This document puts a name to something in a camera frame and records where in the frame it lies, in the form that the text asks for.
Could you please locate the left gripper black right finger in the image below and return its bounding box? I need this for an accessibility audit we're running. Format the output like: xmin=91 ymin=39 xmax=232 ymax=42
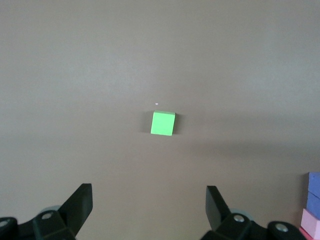
xmin=201 ymin=185 xmax=308 ymax=240

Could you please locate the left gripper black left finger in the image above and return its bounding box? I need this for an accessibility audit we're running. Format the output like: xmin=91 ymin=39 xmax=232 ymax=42
xmin=0 ymin=183 xmax=94 ymax=240

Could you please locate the pink foam cube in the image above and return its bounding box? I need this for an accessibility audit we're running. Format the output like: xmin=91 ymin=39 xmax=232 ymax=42
xmin=300 ymin=208 xmax=320 ymax=237

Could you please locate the green foam cube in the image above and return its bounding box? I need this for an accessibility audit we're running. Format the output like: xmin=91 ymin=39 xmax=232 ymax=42
xmin=150 ymin=110 xmax=177 ymax=137

